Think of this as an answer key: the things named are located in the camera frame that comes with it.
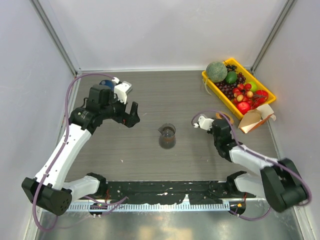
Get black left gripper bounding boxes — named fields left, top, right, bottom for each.
left=100, top=90, right=140, bottom=127

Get blue ribbed glass dripper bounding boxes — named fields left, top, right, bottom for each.
left=99, top=79, right=115, bottom=91

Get wooden ring dripper holder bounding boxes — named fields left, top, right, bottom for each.
left=215, top=112, right=234, bottom=125

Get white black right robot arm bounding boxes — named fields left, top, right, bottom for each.
left=210, top=119, right=312, bottom=213

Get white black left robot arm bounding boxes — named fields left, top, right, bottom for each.
left=21, top=81, right=140, bottom=216

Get glass coffee carafe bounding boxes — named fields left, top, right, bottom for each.
left=158, top=123, right=176, bottom=150

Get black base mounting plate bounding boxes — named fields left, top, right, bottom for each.
left=90, top=180, right=256, bottom=205

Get green netted melon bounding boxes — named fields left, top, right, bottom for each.
left=205, top=62, right=228, bottom=83

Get dark purple grape bunch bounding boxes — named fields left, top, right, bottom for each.
left=215, top=72, right=246, bottom=100

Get green lime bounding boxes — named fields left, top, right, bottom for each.
left=225, top=71, right=238, bottom=85

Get black grape cluster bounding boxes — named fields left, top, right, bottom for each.
left=226, top=64, right=237, bottom=72

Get red apple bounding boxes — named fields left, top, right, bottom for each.
left=236, top=101, right=251, bottom=115

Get red yellow cherries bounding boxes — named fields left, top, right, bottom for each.
left=232, top=83, right=254, bottom=105

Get green apple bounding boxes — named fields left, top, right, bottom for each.
left=249, top=81, right=258, bottom=93

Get red tomato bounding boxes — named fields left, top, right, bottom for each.
left=253, top=89, right=269, bottom=104

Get yellow plastic fruit tray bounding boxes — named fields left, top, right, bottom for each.
left=202, top=58, right=276, bottom=120

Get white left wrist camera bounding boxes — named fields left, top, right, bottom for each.
left=113, top=81, right=132, bottom=105

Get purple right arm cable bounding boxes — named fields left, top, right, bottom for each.
left=191, top=110, right=313, bottom=221

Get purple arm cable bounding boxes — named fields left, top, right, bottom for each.
left=32, top=72, right=130, bottom=231
left=191, top=110, right=313, bottom=221

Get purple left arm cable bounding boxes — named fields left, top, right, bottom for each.
left=32, top=72, right=130, bottom=231

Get white slotted cable duct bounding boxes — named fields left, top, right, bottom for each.
left=67, top=201, right=230, bottom=214

